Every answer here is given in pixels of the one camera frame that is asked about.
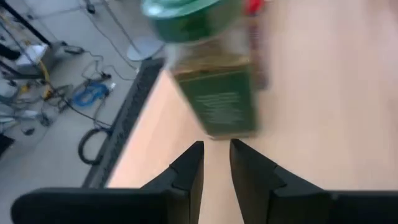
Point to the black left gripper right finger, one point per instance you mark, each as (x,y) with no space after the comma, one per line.
(295,207)

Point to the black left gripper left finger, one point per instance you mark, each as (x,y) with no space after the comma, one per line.
(124,207)

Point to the oregano glass jar green lid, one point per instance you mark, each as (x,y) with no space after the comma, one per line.
(217,102)

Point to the smoked paprika tin red lid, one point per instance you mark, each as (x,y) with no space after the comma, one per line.
(255,6)

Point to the black power brick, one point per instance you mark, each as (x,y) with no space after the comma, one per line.
(74,49)

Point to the white device box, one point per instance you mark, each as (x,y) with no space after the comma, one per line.
(32,54)

